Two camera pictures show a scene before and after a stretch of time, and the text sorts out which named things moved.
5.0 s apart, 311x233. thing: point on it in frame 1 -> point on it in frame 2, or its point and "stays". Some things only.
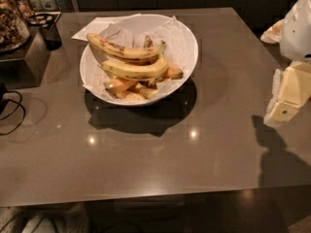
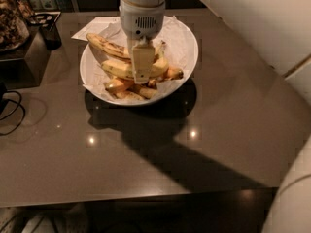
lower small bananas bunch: (141, 89) stays
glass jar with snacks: (14, 16) stays
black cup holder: (47, 21) stays
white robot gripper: (297, 33) -> (141, 21)
